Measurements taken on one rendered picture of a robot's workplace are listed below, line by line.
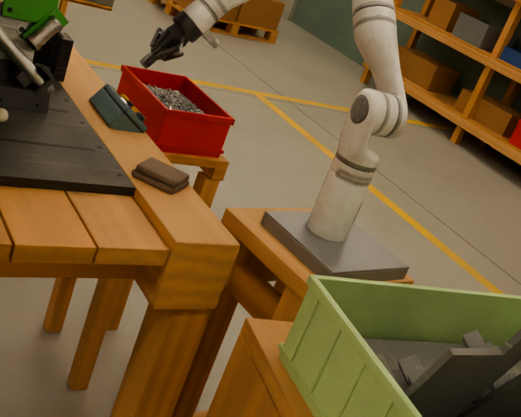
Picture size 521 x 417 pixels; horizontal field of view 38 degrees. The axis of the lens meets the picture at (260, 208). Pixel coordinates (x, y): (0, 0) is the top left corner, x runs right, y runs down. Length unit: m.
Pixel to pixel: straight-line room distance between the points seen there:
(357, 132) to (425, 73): 6.14
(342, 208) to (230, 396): 0.46
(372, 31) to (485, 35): 5.62
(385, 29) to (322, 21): 8.26
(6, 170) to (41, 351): 1.15
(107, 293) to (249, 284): 0.63
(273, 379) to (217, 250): 0.26
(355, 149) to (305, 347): 0.47
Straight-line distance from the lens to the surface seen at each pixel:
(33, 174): 1.43
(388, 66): 1.61
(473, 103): 7.11
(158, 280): 1.39
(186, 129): 1.99
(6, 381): 2.35
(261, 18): 8.21
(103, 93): 1.84
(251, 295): 1.64
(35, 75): 1.72
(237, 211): 1.67
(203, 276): 1.41
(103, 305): 2.19
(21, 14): 1.74
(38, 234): 1.28
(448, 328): 1.51
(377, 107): 1.52
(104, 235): 1.33
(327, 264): 1.51
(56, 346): 2.52
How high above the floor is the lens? 1.50
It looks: 22 degrees down
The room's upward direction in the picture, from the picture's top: 21 degrees clockwise
